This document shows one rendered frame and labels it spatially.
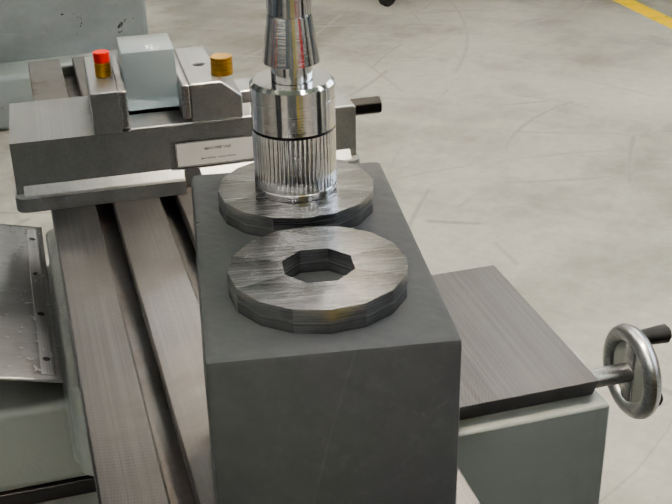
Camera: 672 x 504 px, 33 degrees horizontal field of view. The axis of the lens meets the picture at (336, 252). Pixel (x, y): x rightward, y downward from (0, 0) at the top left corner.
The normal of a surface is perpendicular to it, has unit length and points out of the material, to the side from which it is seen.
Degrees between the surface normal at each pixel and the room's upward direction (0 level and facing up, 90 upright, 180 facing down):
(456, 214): 0
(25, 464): 90
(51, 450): 90
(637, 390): 90
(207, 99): 90
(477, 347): 0
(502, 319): 0
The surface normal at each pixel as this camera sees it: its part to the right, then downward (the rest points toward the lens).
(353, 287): -0.02, -0.89
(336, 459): 0.14, 0.45
